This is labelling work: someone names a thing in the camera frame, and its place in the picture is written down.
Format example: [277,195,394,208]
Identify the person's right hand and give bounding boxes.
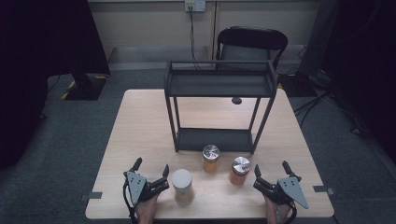
[263,195,292,224]

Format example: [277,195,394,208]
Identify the black folding chair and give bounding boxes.
[215,25,290,73]

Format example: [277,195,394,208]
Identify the white-lidded glass jar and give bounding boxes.
[171,168,196,206]

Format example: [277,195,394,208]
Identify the black stand base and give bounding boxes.
[60,72,109,102]

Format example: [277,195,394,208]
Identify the grey stand column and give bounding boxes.
[297,0,342,77]

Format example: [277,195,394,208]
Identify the white wall socket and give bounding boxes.
[184,0,207,13]

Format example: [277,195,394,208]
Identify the black wall socket cable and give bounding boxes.
[188,6,204,71]

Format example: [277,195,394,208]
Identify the right hand-held gripper cable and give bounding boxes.
[284,201,299,224]

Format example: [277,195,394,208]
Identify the person's left hand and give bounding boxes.
[135,193,161,224]

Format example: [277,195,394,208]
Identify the slim silver-lidded orange jar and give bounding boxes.
[202,144,221,175]

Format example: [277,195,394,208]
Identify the black floor cables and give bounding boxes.
[292,89,332,129]

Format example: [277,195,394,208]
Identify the hand-held gripper cable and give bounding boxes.
[284,201,299,224]
[122,181,138,224]

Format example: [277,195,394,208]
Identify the dark curtain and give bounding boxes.
[0,0,112,172]
[320,0,396,164]

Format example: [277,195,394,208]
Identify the left hand-held gripper cable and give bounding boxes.
[122,181,138,224]

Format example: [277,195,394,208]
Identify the black metal two-tier shelf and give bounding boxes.
[163,59,278,155]

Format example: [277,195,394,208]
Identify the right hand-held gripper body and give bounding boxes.
[252,176,310,210]

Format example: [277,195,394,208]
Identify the black floor box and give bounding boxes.
[276,72,319,98]

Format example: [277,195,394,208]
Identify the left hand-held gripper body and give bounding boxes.
[122,170,171,207]

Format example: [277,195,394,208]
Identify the wide silver-lidded orange jar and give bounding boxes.
[229,156,251,187]

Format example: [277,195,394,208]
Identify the grey tape strip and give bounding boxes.
[78,191,104,202]
[312,185,337,196]

